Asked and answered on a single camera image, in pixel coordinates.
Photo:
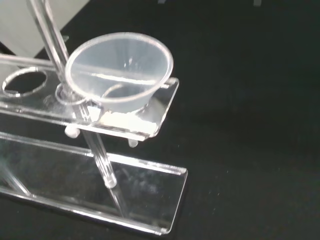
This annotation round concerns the clear cloth clip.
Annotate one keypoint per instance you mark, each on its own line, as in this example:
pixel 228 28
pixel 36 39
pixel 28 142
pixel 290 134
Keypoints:
pixel 257 2
pixel 162 1

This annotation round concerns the clear acrylic funnel stand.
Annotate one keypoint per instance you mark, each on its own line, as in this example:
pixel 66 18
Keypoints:
pixel 140 190

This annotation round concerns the black bench cloth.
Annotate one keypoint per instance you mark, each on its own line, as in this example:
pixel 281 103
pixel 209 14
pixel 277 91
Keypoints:
pixel 250 125

